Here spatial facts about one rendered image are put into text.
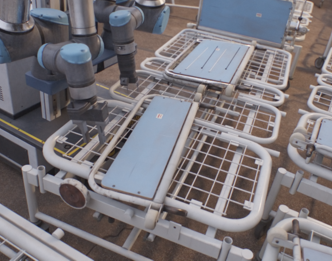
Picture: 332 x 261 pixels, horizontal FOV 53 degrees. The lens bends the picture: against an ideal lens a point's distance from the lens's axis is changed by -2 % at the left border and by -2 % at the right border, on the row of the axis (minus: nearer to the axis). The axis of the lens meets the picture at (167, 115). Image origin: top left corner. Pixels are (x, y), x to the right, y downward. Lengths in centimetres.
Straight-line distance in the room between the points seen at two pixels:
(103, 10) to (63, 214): 101
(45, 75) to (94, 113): 42
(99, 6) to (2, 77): 63
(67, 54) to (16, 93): 84
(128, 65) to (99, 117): 39
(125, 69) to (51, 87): 32
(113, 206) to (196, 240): 31
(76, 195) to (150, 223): 30
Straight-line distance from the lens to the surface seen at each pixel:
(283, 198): 212
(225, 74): 198
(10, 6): 130
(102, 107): 115
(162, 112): 159
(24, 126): 188
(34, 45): 141
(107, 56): 176
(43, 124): 188
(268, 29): 285
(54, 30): 145
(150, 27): 175
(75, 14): 124
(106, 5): 157
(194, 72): 197
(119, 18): 141
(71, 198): 126
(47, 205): 188
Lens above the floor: 136
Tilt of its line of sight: 32 degrees down
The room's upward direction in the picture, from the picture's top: 8 degrees clockwise
